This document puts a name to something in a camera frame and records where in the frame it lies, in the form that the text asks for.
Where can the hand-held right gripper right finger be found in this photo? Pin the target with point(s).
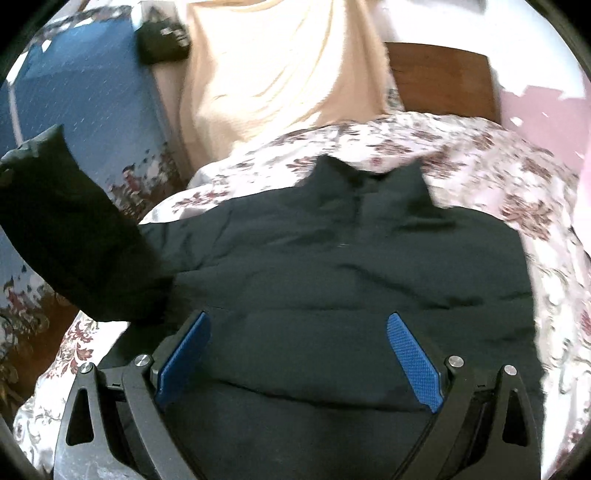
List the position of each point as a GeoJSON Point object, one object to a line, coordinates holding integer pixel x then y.
{"type": "Point", "coordinates": [415, 360]}

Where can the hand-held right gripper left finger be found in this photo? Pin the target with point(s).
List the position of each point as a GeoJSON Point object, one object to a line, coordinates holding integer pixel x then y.
{"type": "Point", "coordinates": [184, 350]}

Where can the black puffer jacket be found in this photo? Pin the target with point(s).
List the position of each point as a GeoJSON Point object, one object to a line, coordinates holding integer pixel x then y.
{"type": "Point", "coordinates": [323, 277]}

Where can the floral satin bedspread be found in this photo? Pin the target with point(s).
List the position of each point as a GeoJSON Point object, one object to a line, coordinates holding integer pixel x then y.
{"type": "Point", "coordinates": [508, 184]}

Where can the blue floral rug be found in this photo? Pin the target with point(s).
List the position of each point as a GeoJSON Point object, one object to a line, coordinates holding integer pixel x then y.
{"type": "Point", "coordinates": [83, 101]}

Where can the pink pillow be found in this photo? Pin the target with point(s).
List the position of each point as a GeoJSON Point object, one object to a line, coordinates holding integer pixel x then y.
{"type": "Point", "coordinates": [545, 120]}

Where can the brown wooden headboard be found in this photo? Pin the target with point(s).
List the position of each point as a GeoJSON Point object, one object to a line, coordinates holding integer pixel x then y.
{"type": "Point", "coordinates": [438, 78]}

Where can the cream pillow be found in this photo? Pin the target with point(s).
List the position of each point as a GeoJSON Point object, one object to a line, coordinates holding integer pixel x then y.
{"type": "Point", "coordinates": [277, 69]}

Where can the black bag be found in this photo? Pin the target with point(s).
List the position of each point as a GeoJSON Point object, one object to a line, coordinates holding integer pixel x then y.
{"type": "Point", "coordinates": [164, 41]}

